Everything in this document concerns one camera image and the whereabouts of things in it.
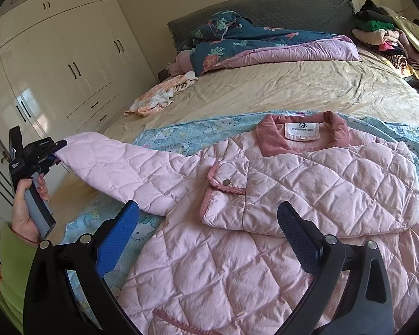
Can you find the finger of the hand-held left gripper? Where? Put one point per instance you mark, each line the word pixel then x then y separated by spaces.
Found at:
pixel 51 160
pixel 57 144

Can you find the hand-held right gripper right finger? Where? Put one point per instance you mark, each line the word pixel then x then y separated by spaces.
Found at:
pixel 296 233

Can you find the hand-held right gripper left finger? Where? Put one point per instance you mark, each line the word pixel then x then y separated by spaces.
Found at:
pixel 120 230

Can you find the pink quilted blanket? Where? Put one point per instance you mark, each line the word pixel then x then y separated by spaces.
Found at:
pixel 230 268

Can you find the person's left forearm green sleeve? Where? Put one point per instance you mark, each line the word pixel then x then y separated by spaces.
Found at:
pixel 15 272

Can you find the pile of mixed clothes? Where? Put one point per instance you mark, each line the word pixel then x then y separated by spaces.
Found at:
pixel 391 38

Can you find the person's left hand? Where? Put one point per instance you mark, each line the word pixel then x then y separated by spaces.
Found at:
pixel 21 213

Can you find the cream wardrobe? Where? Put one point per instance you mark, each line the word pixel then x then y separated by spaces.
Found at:
pixel 56 52

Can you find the blue cartoon cat sheet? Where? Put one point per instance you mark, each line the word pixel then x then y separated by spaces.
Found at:
pixel 167 139

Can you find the orange white striped cloth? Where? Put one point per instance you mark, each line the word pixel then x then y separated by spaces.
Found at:
pixel 157 97

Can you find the dark flat object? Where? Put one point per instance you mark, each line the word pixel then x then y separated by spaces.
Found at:
pixel 162 74

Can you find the pink crumpled cloth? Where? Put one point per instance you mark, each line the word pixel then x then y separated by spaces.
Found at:
pixel 180 63

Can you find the bed with beige sheet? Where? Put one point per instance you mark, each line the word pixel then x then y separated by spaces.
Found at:
pixel 282 87

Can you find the teal floral pink quilt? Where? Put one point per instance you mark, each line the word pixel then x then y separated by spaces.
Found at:
pixel 251 43

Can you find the grey quilted headboard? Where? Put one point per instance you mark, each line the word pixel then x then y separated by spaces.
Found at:
pixel 282 10

